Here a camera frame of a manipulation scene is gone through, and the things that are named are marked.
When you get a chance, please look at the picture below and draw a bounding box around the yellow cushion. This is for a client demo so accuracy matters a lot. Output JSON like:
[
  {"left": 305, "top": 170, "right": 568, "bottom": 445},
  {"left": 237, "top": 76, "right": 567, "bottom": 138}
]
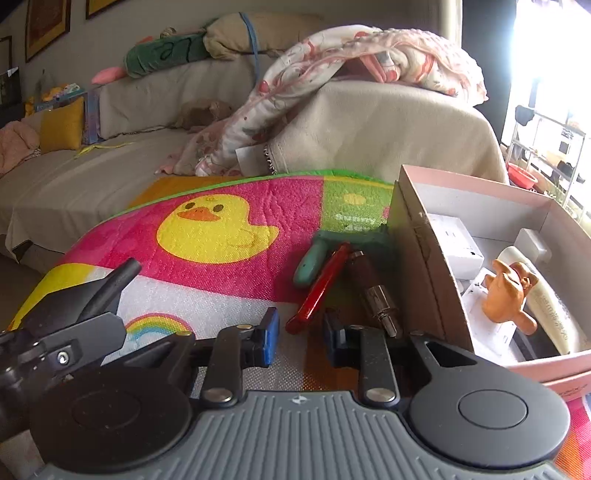
[{"left": 39, "top": 96, "right": 87, "bottom": 154}]

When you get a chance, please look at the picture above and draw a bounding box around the white square charger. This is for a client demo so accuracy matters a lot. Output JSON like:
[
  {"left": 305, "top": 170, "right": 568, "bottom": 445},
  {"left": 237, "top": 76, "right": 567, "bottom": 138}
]
[{"left": 513, "top": 228, "right": 553, "bottom": 265}]

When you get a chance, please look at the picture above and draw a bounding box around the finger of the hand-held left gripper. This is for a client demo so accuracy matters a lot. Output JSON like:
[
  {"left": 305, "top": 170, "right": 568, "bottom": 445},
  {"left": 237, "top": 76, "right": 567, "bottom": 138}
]
[{"left": 25, "top": 257, "right": 143, "bottom": 340}]

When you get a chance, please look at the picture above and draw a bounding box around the metal storage rack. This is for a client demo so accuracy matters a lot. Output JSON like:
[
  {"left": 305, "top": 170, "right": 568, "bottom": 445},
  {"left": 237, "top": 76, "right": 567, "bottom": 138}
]
[{"left": 507, "top": 110, "right": 591, "bottom": 209}]

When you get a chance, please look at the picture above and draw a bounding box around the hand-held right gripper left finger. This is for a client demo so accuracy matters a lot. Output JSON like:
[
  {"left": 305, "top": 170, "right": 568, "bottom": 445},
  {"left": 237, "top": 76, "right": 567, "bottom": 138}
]
[{"left": 139, "top": 308, "right": 281, "bottom": 409}]

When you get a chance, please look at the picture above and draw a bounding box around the beige pillow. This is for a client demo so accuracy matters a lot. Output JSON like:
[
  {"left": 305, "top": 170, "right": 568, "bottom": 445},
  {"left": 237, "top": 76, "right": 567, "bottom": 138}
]
[{"left": 202, "top": 12, "right": 325, "bottom": 62}]

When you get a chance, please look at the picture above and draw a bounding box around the green plush toy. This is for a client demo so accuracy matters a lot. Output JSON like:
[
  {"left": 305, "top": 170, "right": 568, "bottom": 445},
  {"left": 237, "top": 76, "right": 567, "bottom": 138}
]
[{"left": 90, "top": 33, "right": 214, "bottom": 87}]

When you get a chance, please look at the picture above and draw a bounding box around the orange toy figure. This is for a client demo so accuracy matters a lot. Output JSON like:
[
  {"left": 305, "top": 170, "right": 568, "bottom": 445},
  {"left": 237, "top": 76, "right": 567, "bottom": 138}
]
[{"left": 481, "top": 259, "right": 539, "bottom": 335}]

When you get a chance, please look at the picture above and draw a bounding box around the red tube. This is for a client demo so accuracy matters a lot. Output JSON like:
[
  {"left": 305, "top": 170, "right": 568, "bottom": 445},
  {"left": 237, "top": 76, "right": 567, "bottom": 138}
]
[{"left": 285, "top": 242, "right": 353, "bottom": 335}]

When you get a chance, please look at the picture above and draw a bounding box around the red plastic basin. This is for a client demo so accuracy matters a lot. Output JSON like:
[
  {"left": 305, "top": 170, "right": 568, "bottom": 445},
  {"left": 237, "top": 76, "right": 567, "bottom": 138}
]
[{"left": 507, "top": 161, "right": 539, "bottom": 188}]

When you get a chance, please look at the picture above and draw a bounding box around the beige covered sofa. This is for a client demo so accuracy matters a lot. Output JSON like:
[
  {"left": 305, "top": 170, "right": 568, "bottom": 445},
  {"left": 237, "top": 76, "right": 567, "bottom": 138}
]
[{"left": 0, "top": 13, "right": 510, "bottom": 274}]

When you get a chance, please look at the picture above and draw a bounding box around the colourful printed play mat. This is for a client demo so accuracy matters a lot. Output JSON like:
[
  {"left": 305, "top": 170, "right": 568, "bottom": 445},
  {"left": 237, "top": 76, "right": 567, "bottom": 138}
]
[{"left": 7, "top": 170, "right": 591, "bottom": 480}]

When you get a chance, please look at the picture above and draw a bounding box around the pink printed blanket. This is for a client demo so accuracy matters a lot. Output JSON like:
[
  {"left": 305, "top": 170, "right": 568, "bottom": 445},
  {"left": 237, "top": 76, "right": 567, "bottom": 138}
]
[{"left": 158, "top": 24, "right": 490, "bottom": 179}]

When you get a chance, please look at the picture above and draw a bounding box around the white power strip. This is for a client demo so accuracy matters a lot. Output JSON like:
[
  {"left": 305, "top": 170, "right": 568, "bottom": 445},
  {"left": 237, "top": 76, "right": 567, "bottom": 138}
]
[{"left": 426, "top": 213, "right": 485, "bottom": 281}]

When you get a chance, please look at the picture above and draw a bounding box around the cream tube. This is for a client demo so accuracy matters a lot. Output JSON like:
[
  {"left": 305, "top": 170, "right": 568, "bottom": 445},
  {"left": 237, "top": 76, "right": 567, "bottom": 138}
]
[{"left": 497, "top": 246, "right": 591, "bottom": 356}]

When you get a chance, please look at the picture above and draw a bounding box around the pink cloth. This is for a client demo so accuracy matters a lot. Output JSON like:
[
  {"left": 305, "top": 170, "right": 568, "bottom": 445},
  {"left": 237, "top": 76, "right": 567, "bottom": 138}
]
[{"left": 0, "top": 121, "right": 41, "bottom": 175}]

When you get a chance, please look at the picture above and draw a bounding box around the blue printed box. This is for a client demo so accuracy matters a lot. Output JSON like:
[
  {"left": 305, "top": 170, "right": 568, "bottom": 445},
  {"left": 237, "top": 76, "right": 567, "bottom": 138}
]
[{"left": 82, "top": 89, "right": 102, "bottom": 145}]

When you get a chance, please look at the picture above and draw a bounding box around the pink cardboard box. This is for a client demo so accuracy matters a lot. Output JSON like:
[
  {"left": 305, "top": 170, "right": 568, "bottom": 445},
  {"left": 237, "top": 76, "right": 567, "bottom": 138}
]
[{"left": 387, "top": 164, "right": 591, "bottom": 398}]

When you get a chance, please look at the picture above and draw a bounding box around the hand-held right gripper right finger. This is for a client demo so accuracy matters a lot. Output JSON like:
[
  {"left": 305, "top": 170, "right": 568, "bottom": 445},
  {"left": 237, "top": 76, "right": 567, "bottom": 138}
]
[{"left": 322, "top": 308, "right": 484, "bottom": 409}]

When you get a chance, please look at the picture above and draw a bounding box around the green handled tool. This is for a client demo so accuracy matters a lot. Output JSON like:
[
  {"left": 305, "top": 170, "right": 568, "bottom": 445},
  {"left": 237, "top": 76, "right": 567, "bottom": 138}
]
[{"left": 292, "top": 225, "right": 394, "bottom": 290}]

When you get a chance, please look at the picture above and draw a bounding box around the white plug adapter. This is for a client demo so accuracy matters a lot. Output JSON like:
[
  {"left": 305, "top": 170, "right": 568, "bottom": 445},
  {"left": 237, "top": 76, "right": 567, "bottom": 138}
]
[{"left": 461, "top": 270, "right": 519, "bottom": 361}]

